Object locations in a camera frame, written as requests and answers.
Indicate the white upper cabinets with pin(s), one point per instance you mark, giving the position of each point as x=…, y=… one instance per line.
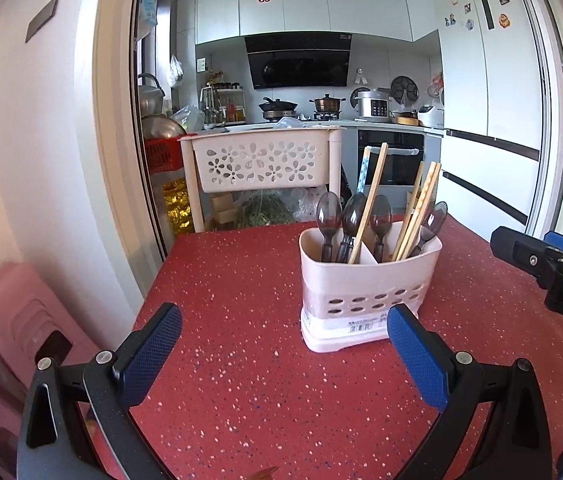
x=405, y=20

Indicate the red plastic basket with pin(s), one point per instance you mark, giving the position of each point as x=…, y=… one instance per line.
x=165, y=155

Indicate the dark translucent spoon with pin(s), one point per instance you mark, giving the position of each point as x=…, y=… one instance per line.
x=328, y=219
x=381, y=224
x=351, y=218
x=431, y=227

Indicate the plain wooden chopstick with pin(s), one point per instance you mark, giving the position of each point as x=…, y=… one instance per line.
x=264, y=474
x=414, y=212
x=369, y=203
x=410, y=206

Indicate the white refrigerator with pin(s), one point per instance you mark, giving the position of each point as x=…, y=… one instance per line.
x=493, y=112

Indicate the blue patterned chopstick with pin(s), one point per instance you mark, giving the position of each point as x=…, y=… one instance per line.
x=363, y=168

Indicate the black wok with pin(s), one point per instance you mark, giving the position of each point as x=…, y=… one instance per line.
x=277, y=109

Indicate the spice rack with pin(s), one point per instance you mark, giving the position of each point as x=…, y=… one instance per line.
x=223, y=104

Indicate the grey wall switch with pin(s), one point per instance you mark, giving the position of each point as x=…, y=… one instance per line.
x=41, y=19

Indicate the black range hood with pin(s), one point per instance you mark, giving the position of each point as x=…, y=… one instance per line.
x=299, y=59

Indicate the brass cooking pot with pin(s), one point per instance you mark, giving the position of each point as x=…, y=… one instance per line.
x=327, y=104

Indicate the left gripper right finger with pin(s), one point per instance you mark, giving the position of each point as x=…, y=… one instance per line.
x=514, y=442

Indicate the pink plastic stool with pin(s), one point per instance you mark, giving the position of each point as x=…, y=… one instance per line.
x=35, y=324

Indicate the built-in black oven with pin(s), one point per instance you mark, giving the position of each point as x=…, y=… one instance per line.
x=405, y=154

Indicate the white small appliance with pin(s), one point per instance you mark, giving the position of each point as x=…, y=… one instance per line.
x=431, y=116

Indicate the pink utensil holder caddy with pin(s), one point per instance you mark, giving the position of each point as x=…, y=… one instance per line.
x=347, y=304

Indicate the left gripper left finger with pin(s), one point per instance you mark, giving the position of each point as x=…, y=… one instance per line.
x=54, y=442

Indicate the black round trivet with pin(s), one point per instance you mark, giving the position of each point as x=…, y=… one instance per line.
x=404, y=90

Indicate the green vegetables bunch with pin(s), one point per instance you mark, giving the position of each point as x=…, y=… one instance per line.
x=261, y=208

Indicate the silver rice cooker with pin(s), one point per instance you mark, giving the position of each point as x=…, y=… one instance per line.
x=372, y=105

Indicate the yellow gold package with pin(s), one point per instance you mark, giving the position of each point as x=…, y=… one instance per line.
x=177, y=202

